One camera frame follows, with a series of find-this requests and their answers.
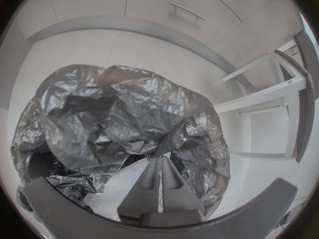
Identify clear printed wrapper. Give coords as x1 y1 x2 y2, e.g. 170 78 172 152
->
83 151 172 222

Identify black plastic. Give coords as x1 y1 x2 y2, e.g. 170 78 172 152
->
45 174 110 204

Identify black plastic bag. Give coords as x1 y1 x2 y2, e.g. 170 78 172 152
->
11 64 231 223

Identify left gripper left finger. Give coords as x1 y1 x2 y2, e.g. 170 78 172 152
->
117 157 161 218

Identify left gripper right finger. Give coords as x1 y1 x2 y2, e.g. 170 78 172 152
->
162 156 205 216

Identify grey chair with white legs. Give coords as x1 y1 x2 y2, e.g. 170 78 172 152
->
214 30 319 164

